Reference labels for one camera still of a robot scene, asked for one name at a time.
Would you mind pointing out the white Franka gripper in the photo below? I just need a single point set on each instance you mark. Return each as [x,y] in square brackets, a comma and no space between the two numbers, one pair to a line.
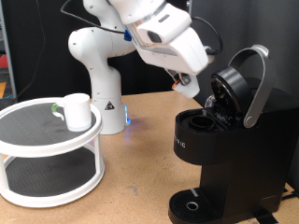
[183,56]

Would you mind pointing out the orange rimmed coffee pod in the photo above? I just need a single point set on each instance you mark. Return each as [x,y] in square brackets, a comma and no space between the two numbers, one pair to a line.
[190,90]

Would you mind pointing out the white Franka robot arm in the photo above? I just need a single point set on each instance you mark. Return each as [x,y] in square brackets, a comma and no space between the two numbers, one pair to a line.
[102,46]

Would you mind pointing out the black Keurig coffee machine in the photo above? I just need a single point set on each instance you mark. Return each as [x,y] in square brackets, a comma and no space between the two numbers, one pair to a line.
[249,155]

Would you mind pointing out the clear plastic water container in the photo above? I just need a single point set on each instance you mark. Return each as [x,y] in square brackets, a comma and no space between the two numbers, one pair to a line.
[209,101]

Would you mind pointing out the black backdrop curtain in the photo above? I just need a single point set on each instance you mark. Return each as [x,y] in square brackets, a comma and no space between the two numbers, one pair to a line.
[46,62]

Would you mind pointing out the white two tier turntable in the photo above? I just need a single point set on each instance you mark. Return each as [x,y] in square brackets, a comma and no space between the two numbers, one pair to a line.
[46,149]

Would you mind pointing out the small red object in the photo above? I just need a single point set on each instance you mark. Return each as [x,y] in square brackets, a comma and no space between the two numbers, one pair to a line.
[3,61]

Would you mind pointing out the yellow wooden board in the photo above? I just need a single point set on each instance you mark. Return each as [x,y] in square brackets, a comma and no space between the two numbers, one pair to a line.
[2,90]

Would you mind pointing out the small grey wrist camera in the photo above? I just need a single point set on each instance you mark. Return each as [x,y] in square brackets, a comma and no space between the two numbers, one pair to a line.
[210,50]

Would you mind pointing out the grey metal post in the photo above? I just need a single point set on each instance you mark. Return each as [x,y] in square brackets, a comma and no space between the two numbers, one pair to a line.
[8,46]

